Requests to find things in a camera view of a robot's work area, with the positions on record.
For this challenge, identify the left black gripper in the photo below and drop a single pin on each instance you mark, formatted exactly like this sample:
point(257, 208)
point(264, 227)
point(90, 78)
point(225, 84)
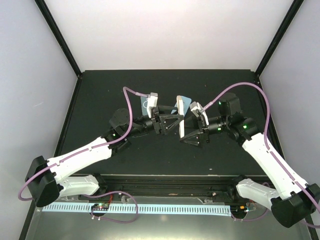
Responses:
point(160, 126)

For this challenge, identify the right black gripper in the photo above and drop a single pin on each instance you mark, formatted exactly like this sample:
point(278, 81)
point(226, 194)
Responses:
point(202, 130)

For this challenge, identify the beige phone case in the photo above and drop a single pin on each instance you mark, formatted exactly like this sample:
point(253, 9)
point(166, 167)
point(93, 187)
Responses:
point(180, 111)

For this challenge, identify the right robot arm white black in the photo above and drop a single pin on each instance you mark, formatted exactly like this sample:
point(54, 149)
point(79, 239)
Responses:
point(291, 199)

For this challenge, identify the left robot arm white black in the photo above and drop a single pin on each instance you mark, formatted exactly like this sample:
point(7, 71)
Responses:
point(50, 179)

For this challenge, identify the light blue phone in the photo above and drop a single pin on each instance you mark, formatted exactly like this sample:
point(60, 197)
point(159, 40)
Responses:
point(187, 102)

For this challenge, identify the right circuit board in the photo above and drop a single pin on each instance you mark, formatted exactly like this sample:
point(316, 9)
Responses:
point(245, 208)

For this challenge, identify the circuit board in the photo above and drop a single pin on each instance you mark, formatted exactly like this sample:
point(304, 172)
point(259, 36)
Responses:
point(245, 208)
point(100, 207)

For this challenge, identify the left circuit board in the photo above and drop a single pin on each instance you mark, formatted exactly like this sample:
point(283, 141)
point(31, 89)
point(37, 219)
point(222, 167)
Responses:
point(100, 207)

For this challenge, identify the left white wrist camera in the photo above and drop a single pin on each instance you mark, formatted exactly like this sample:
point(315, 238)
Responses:
point(152, 100)

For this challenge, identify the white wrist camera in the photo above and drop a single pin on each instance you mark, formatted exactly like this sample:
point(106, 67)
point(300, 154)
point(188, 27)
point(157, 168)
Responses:
point(152, 100)
point(197, 109)

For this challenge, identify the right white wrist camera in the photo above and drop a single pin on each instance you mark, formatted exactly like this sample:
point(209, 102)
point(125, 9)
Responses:
point(197, 109)

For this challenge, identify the teal phone with ring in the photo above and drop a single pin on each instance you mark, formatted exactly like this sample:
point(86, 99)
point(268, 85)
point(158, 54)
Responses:
point(144, 105)

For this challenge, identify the black aluminium front rail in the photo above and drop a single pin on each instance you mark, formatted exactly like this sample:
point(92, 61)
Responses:
point(219, 188)

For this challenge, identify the light blue slotted cable duct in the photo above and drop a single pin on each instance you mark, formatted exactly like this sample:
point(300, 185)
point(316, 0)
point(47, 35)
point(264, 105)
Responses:
point(152, 209)

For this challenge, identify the right black frame post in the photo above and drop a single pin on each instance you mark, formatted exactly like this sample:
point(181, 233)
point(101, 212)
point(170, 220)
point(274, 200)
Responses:
point(282, 29)

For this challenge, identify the black frame post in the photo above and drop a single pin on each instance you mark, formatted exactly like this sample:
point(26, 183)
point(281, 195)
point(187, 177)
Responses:
point(47, 15)
point(282, 29)

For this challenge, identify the left black frame post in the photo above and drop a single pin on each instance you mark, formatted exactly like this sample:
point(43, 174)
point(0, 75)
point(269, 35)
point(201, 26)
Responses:
point(47, 15)

